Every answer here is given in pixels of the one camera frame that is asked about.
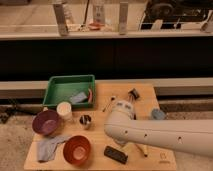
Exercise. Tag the grey cloth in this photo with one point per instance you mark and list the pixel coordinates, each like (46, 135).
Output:
(46, 148)

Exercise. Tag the grey sponge in tray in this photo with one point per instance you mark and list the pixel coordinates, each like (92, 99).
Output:
(78, 98)

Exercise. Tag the purple bowl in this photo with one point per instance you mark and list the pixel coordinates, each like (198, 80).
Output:
(46, 122)

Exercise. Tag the small metal cup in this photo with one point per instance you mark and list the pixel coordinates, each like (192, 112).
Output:
(85, 121)

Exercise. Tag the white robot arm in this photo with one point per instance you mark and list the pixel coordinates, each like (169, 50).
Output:
(189, 136)

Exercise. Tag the red-orange bowl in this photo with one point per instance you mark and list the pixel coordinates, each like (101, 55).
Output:
(76, 150)

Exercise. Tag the red item in tray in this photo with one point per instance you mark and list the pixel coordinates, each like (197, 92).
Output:
(90, 96)

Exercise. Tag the blue glass cup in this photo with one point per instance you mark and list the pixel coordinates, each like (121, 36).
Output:
(158, 114)

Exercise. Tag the wooden board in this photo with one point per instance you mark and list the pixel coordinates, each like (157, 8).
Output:
(158, 159)

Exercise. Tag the white paper cup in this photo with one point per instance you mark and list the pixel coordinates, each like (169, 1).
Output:
(64, 109)

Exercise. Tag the green plastic tray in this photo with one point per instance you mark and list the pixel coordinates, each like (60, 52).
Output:
(61, 88)

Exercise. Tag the black eraser block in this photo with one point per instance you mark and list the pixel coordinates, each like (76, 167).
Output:
(115, 154)

